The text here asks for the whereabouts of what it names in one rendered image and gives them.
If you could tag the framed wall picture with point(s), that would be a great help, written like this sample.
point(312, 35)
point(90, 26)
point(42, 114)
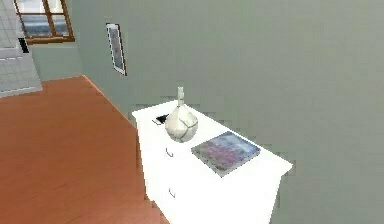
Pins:
point(116, 48)

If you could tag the white round vase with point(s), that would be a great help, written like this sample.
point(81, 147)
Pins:
point(181, 125)

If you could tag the small black flat object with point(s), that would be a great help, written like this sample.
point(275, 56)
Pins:
point(163, 118)

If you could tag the purple blue book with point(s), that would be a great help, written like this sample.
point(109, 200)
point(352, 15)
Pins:
point(225, 152)

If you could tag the white chest of drawers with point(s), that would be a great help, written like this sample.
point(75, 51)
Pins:
point(200, 193)

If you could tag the grey tiled cabinet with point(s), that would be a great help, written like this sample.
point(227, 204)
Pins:
point(15, 63)

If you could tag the brown wooden window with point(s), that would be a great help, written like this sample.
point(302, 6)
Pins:
point(45, 20)

